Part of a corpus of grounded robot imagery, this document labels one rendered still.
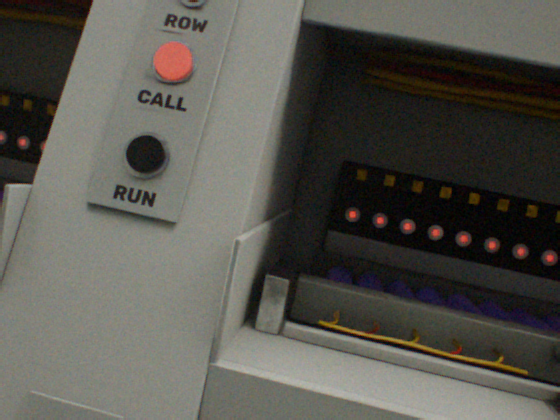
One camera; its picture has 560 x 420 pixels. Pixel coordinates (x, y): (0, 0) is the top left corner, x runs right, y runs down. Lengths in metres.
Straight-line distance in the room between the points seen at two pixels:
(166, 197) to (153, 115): 0.04
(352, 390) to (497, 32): 0.17
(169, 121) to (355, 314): 0.14
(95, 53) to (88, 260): 0.09
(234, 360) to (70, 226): 0.09
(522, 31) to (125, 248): 0.20
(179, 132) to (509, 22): 0.15
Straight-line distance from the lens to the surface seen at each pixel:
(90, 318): 0.22
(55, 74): 0.51
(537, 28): 0.27
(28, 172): 0.46
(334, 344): 0.25
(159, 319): 0.21
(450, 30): 0.26
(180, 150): 0.22
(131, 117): 0.23
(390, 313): 0.28
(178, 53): 0.23
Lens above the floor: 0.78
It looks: 9 degrees up
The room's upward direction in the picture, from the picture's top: 14 degrees clockwise
